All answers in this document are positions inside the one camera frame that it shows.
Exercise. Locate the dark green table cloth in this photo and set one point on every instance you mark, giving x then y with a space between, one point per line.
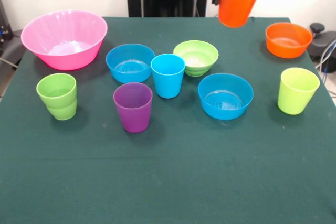
168 169

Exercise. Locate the blue cup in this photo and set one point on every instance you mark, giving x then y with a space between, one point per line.
168 85

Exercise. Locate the yellow-green cup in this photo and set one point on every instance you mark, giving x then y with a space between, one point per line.
294 100

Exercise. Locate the orange bowl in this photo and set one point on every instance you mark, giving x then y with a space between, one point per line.
287 51

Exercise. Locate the large pink bowl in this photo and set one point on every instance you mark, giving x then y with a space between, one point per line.
39 40

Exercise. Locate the blue bowl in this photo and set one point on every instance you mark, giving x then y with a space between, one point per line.
126 74
225 111

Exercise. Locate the green bowl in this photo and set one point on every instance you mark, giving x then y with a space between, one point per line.
202 56

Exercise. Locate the purple cup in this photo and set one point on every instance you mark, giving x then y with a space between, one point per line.
134 116

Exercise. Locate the orange cup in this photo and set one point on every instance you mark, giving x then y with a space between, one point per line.
236 9

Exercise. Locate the black device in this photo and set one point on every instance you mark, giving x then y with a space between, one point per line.
5 32

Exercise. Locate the black office chair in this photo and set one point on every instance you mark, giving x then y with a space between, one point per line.
323 43

